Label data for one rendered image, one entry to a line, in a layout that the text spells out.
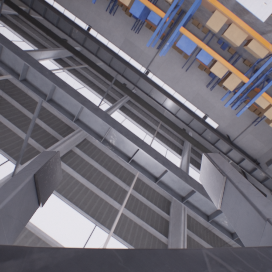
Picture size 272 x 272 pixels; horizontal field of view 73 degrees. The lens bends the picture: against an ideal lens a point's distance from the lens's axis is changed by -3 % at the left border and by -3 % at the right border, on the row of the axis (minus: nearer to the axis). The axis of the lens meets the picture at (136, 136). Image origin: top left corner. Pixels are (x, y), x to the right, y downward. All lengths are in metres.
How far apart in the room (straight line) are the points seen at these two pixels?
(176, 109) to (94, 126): 6.26
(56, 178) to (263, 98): 6.77
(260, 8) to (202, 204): 4.47
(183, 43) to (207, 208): 4.82
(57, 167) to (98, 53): 11.10
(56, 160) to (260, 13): 3.59
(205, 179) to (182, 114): 10.43
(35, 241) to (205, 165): 8.56
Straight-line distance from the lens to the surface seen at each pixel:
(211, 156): 0.16
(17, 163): 7.67
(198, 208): 5.82
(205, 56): 6.42
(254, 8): 3.64
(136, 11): 6.75
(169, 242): 11.91
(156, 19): 6.69
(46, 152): 0.17
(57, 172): 0.17
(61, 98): 5.40
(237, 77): 6.61
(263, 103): 6.89
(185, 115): 10.61
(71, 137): 11.05
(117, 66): 10.83
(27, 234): 8.71
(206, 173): 0.16
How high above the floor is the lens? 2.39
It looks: 28 degrees up
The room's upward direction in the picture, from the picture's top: 142 degrees counter-clockwise
